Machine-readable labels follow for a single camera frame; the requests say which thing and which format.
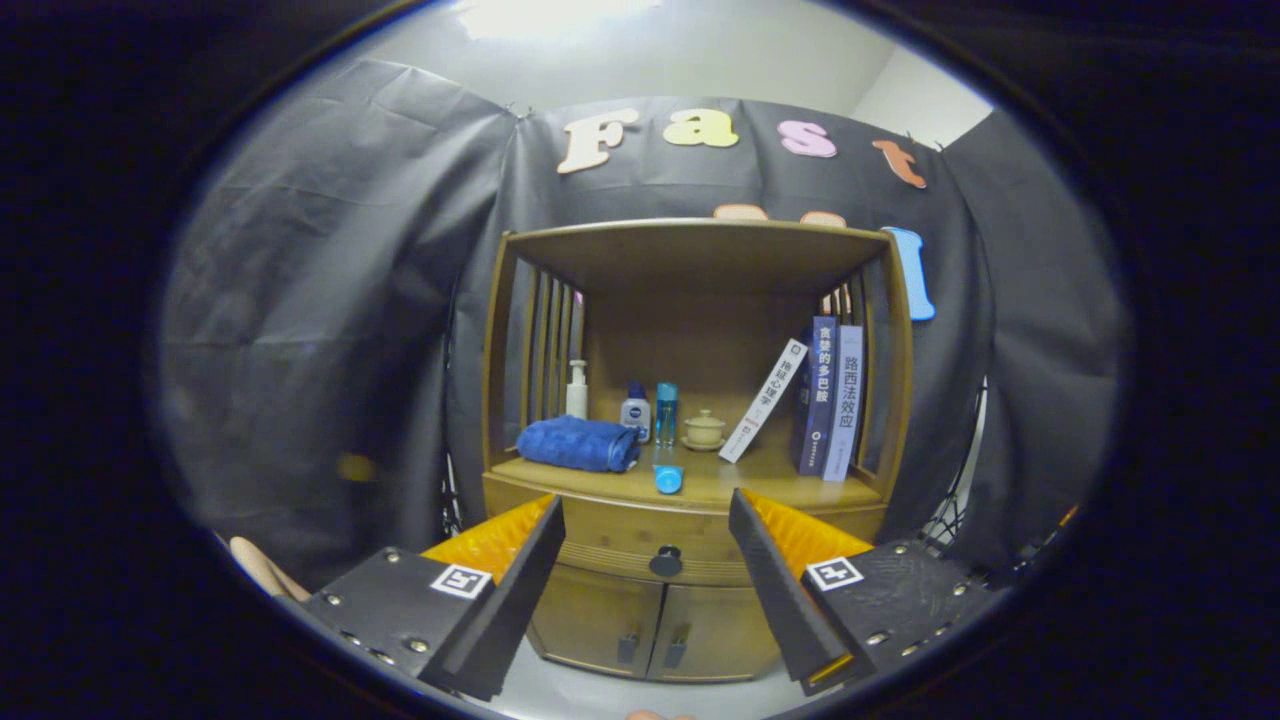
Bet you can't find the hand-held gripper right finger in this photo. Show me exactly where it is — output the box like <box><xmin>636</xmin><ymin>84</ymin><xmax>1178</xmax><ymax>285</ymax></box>
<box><xmin>728</xmin><ymin>488</ymin><xmax>1006</xmax><ymax>698</ymax></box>

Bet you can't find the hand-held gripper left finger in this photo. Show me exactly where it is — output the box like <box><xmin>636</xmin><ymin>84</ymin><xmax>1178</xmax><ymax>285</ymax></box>
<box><xmin>300</xmin><ymin>494</ymin><xmax>567</xmax><ymax>703</ymax></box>

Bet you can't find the wooden cabinet door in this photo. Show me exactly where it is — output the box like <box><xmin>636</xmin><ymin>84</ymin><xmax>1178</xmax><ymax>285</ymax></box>
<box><xmin>648</xmin><ymin>583</ymin><xmax>783</xmax><ymax>685</ymax></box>
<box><xmin>527</xmin><ymin>563</ymin><xmax>667</xmax><ymax>681</ymax></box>

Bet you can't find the wooden countertop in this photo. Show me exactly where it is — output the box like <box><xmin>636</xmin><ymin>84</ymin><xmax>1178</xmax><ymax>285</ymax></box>
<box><xmin>487</xmin><ymin>440</ymin><xmax>886</xmax><ymax>514</ymax></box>

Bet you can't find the wooden cabinet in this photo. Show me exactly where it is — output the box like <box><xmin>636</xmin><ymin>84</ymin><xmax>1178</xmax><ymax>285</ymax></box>
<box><xmin>480</xmin><ymin>218</ymin><xmax>916</xmax><ymax>685</ymax></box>

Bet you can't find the beige lidded teacup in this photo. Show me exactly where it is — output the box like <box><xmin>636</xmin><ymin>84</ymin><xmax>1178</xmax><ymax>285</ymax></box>
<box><xmin>682</xmin><ymin>408</ymin><xmax>727</xmax><ymax>452</ymax></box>

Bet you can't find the blue folded towel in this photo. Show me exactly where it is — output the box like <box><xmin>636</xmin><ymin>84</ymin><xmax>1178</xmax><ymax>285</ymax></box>
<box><xmin>516</xmin><ymin>415</ymin><xmax>642</xmax><ymax>474</ymax></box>

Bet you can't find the white book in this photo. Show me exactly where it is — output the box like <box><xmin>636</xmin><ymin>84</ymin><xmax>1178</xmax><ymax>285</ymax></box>
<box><xmin>718</xmin><ymin>338</ymin><xmax>809</xmax><ymax>464</ymax></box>

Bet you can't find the dark blue book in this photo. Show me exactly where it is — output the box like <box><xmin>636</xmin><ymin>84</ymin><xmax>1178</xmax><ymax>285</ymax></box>
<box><xmin>790</xmin><ymin>316</ymin><xmax>839</xmax><ymax>477</ymax></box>

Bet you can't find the pale grey book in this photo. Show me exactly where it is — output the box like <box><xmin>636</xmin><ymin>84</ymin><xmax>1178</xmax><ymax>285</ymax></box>
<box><xmin>822</xmin><ymin>324</ymin><xmax>865</xmax><ymax>483</ymax></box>

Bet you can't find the white bottle with blue cap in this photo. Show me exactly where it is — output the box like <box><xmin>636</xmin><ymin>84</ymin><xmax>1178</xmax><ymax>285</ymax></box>
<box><xmin>620</xmin><ymin>380</ymin><xmax>653</xmax><ymax>443</ymax></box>

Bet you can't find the dark equipment with orange tip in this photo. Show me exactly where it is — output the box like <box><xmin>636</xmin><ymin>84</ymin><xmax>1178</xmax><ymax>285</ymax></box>
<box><xmin>990</xmin><ymin>503</ymin><xmax>1081</xmax><ymax>586</ymax></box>

